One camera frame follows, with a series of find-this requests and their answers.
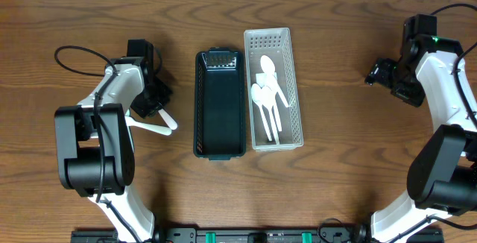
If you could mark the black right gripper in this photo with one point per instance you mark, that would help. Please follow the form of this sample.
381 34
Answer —
381 73

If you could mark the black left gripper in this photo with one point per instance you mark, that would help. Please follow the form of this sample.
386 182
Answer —
150 106

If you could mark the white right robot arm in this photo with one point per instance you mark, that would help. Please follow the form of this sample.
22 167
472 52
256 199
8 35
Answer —
430 69

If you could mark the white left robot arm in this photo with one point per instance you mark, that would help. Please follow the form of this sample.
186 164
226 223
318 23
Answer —
95 150

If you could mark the black perforated plastic basket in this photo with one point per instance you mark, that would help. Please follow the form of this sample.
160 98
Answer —
219 126

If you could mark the clear perforated plastic basket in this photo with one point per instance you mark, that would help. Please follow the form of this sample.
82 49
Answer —
275 43

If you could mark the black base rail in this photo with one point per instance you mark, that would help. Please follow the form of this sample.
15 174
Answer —
327 233

